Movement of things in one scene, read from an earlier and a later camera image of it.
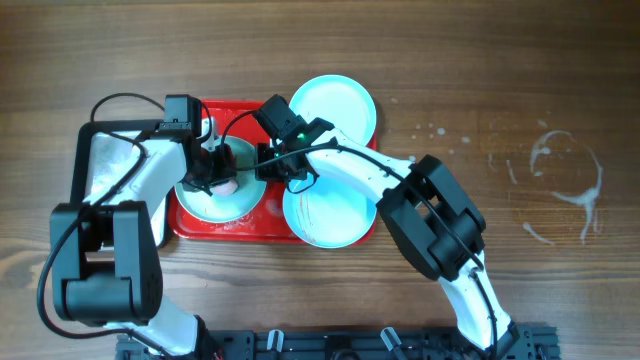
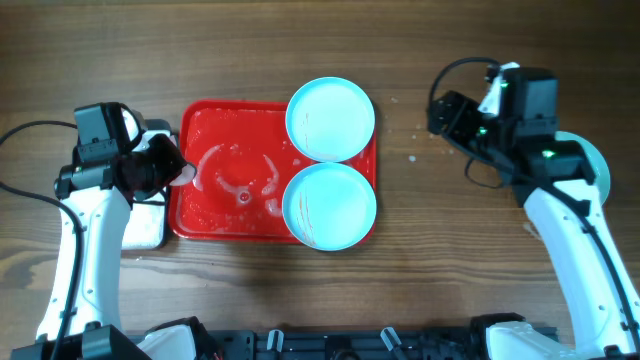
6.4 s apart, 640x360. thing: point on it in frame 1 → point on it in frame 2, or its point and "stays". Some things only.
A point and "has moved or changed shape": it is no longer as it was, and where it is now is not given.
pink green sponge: [228, 187] has moved or changed shape
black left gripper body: [218, 170] → [163, 163]
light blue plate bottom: [335, 211] stays
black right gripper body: [276, 168] → [447, 116]
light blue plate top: [340, 100] stays
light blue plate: [233, 207] → [603, 181]
